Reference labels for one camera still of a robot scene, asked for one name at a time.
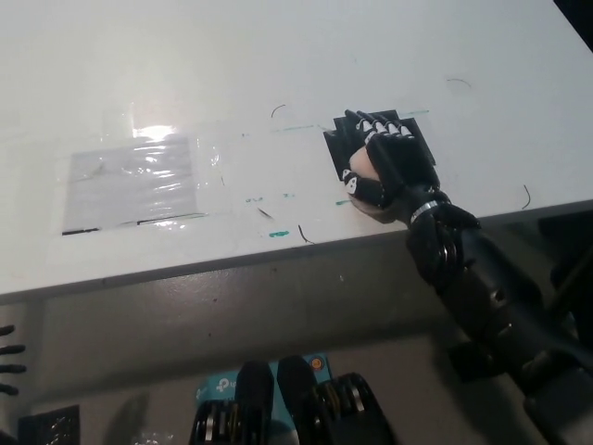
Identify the black white robot left hand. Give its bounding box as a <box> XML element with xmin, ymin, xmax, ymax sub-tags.
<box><xmin>0</xmin><ymin>324</ymin><xmax>27</xmax><ymax>396</ymax></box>

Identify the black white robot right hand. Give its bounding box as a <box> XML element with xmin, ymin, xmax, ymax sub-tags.
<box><xmin>341</xmin><ymin>108</ymin><xmax>442</xmax><ymax>217</ymax></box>

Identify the pink dumpling face toy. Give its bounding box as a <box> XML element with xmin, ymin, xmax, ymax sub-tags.
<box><xmin>345</xmin><ymin>145</ymin><xmax>410</xmax><ymax>225</ymax></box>

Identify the black square mask patch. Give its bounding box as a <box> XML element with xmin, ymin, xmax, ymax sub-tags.
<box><xmin>322</xmin><ymin>108</ymin><xmax>437</xmax><ymax>181</ymax></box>

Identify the teal router box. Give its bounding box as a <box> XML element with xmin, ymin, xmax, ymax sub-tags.
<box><xmin>193</xmin><ymin>352</ymin><xmax>331</xmax><ymax>445</ymax></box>

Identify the clear plastic sheet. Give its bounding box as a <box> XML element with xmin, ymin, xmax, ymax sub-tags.
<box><xmin>60</xmin><ymin>136</ymin><xmax>209</xmax><ymax>236</ymax></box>

